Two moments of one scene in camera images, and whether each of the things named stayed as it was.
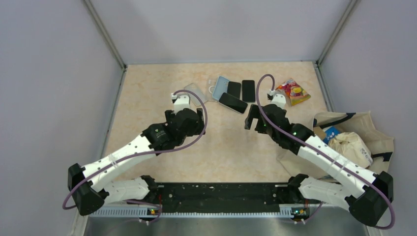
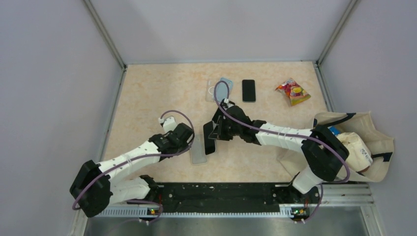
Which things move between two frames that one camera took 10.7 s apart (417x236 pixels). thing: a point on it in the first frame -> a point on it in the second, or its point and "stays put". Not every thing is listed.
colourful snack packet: x=295 y=94 stays put
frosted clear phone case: x=193 y=88 -> x=197 y=150
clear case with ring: x=211 y=84 stays put
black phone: x=248 y=91 stays put
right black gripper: x=253 y=113 -> x=219 y=129
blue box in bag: x=331 y=133 stays put
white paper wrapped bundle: x=351 y=145 stays put
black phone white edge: x=233 y=103 -> x=210 y=143
